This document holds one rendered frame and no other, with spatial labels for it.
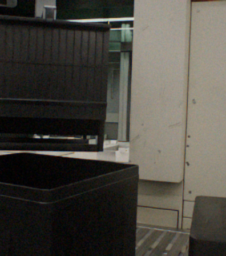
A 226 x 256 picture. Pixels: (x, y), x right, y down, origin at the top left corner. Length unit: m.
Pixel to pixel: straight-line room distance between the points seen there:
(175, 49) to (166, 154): 0.23
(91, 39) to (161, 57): 0.27
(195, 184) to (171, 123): 0.16
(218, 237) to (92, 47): 0.36
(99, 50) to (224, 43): 0.36
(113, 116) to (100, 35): 1.27
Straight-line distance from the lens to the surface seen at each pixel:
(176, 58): 0.92
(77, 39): 0.69
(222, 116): 0.95
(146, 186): 1.00
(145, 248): 0.84
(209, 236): 0.60
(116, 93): 1.96
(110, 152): 1.23
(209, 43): 0.96
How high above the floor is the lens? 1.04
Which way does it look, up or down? 3 degrees down
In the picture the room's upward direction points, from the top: 2 degrees clockwise
